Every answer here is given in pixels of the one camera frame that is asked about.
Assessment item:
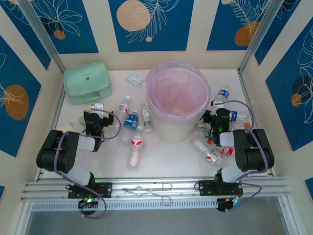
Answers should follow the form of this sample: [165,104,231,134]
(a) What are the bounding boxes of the clear bottle blue label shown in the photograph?
[228,110,248,122]
[213,85,232,103]
[119,109,140,145]

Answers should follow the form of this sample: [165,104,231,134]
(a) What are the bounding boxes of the clear bottle white red label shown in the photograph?
[112,95,133,130]

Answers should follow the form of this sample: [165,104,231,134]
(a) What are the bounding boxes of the clear bottle green label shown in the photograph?
[198,123,212,138]

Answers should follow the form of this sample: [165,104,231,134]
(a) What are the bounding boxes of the white plastic waste bin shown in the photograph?
[147,97,208,143]

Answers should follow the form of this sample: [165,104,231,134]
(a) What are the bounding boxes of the white bin with pink liner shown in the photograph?
[146,59,212,127]

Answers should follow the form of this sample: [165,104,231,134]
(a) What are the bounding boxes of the crumpled beige paper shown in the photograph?
[58,117,85,134]

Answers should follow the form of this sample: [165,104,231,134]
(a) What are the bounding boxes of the mint green zip pouch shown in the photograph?
[63,61,113,105]

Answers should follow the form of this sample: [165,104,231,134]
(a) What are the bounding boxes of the small bottle green label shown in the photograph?
[141,104,153,134]

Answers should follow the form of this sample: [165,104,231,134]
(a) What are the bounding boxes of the black controller board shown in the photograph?
[77,197,99,209]
[216,197,242,212]

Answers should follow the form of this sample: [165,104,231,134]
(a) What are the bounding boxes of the purple cable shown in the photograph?
[53,109,122,219]
[211,99,269,212]

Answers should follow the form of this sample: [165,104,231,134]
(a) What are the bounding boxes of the aluminium front rail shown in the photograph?
[21,177,289,203]

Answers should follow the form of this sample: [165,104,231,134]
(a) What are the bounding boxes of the aluminium frame post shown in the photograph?
[237,0,286,73]
[17,0,66,72]

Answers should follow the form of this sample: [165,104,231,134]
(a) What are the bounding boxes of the slotted grey cable duct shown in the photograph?
[31,201,219,212]

